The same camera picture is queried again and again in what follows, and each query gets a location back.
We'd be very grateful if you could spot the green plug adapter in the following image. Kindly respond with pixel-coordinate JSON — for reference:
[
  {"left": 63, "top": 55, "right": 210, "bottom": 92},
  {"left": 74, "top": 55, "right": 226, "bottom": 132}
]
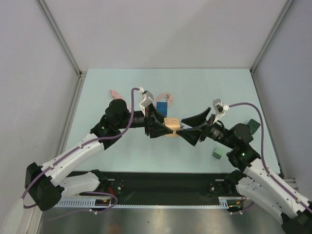
[{"left": 212, "top": 148, "right": 225, "bottom": 160}]

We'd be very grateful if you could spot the aluminium front frame rail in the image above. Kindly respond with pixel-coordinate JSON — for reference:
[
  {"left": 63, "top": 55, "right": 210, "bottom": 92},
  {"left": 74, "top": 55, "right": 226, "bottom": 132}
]
[{"left": 284, "top": 178, "right": 299, "bottom": 192}]

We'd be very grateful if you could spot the pink strip power cable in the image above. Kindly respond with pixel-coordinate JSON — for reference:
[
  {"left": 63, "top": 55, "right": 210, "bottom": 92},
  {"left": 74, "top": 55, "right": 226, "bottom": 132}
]
[{"left": 109, "top": 89, "right": 125, "bottom": 100}]

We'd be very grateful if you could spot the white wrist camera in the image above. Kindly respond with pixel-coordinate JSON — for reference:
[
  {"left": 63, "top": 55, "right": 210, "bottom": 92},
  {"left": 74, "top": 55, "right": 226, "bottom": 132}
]
[
  {"left": 138, "top": 87, "right": 154, "bottom": 116},
  {"left": 213, "top": 98, "right": 230, "bottom": 123}
]

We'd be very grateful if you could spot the right aluminium frame post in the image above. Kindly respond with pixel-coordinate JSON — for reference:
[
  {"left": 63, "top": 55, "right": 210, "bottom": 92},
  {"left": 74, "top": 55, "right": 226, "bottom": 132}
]
[{"left": 250, "top": 0, "right": 295, "bottom": 76}]

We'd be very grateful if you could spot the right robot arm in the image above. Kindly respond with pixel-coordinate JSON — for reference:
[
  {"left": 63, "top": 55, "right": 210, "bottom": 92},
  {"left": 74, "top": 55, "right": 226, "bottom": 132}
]
[{"left": 177, "top": 101, "right": 312, "bottom": 234}]

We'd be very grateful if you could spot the left aluminium frame post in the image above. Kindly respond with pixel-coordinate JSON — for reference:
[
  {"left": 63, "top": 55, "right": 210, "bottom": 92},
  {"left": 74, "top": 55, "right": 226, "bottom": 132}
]
[{"left": 36, "top": 0, "right": 82, "bottom": 77}]

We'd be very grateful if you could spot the aluminium frame post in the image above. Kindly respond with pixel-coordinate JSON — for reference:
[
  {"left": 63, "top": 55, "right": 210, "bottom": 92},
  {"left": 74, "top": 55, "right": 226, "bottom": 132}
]
[
  {"left": 250, "top": 0, "right": 295, "bottom": 76},
  {"left": 36, "top": 0, "right": 82, "bottom": 77}
]

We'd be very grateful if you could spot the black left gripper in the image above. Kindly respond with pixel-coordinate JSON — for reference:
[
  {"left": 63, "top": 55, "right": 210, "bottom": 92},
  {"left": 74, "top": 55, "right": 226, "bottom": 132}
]
[{"left": 116, "top": 103, "right": 172, "bottom": 138}]

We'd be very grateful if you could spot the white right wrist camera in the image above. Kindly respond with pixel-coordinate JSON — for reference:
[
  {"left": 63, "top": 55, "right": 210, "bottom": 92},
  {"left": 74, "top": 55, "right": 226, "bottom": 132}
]
[{"left": 213, "top": 98, "right": 230, "bottom": 123}]

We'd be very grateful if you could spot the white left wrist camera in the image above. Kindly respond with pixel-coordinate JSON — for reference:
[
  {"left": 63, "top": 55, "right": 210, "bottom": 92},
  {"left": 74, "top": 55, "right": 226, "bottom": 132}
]
[{"left": 138, "top": 87, "right": 154, "bottom": 116}]

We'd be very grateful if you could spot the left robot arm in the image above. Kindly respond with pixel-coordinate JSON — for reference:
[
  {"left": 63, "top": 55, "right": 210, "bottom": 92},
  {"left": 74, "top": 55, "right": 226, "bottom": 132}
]
[{"left": 22, "top": 99, "right": 174, "bottom": 211}]

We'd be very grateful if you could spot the round strip pink cable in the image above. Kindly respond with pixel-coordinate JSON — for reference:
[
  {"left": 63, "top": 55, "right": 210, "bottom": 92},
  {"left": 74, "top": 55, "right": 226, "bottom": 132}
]
[{"left": 156, "top": 93, "right": 175, "bottom": 107}]

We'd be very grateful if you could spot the blue cube socket adapter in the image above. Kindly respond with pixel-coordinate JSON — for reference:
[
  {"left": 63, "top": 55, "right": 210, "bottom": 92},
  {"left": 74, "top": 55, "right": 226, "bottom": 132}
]
[{"left": 156, "top": 101, "right": 168, "bottom": 117}]

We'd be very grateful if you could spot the dark green cube adapter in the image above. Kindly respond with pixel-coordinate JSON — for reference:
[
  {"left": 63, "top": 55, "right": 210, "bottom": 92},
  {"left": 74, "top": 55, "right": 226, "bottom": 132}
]
[{"left": 247, "top": 119, "right": 261, "bottom": 135}]

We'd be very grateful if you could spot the left aluminium side rail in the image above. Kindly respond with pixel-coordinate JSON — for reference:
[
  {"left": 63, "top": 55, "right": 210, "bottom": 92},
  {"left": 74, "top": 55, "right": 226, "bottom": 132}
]
[{"left": 53, "top": 71, "right": 87, "bottom": 158}]

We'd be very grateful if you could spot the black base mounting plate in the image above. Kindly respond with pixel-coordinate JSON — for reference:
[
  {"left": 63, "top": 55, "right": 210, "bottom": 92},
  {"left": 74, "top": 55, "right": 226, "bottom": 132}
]
[{"left": 73, "top": 170, "right": 259, "bottom": 208}]

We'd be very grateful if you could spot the tan cube plug adapter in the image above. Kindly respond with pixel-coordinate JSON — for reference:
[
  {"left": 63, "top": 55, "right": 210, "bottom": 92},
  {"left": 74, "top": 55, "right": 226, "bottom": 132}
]
[{"left": 164, "top": 117, "right": 181, "bottom": 137}]

